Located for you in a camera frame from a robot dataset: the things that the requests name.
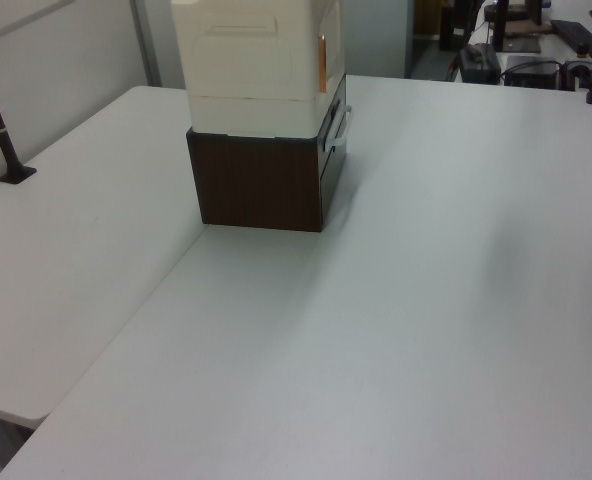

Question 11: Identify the cream plastic cabinet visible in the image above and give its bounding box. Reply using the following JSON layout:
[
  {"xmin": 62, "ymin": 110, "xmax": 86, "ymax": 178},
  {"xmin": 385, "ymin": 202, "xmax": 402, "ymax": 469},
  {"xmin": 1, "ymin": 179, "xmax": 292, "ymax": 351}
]
[{"xmin": 169, "ymin": 0, "xmax": 348, "ymax": 139}]

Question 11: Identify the cream cabinet door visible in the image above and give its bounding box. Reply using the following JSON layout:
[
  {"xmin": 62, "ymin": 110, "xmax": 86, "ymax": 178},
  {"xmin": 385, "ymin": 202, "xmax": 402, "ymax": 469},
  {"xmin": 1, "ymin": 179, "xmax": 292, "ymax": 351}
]
[{"xmin": 320, "ymin": 0, "xmax": 348, "ymax": 97}]

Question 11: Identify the dark brown drawer box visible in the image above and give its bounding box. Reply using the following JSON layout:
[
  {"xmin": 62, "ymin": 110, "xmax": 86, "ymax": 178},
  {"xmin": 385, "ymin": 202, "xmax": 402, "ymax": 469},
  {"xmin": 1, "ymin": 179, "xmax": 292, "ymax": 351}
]
[{"xmin": 184, "ymin": 74, "xmax": 350, "ymax": 234}]

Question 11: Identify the grey partition panel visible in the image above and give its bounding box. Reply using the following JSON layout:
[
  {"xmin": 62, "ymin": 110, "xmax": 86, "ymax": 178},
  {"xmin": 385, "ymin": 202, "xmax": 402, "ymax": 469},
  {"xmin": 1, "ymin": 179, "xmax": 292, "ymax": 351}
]
[{"xmin": 344, "ymin": 0, "xmax": 415, "ymax": 80}]

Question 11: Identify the black power supply box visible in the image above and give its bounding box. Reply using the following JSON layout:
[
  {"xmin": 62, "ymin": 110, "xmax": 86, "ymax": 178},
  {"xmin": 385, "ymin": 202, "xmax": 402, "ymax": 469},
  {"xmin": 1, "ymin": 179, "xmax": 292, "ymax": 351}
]
[{"xmin": 457, "ymin": 42, "xmax": 503, "ymax": 84}]

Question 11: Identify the white drawer handle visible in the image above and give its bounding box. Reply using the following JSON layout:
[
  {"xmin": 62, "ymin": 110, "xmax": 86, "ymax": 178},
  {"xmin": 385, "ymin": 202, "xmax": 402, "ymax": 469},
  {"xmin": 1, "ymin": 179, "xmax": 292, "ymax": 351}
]
[{"xmin": 323, "ymin": 103, "xmax": 354, "ymax": 152}]

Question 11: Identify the copper cabinet door handle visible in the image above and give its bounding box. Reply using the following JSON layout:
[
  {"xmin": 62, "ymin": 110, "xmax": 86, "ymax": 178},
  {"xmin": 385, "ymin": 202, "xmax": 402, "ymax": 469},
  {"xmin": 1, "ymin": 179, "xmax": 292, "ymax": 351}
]
[{"xmin": 317, "ymin": 31, "xmax": 330, "ymax": 95}]

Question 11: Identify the grey aluminium frame post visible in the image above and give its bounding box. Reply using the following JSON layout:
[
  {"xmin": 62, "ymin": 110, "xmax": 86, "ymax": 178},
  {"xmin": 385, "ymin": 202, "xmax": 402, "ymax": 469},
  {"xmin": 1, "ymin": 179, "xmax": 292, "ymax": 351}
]
[{"xmin": 129, "ymin": 0, "xmax": 163, "ymax": 89}]

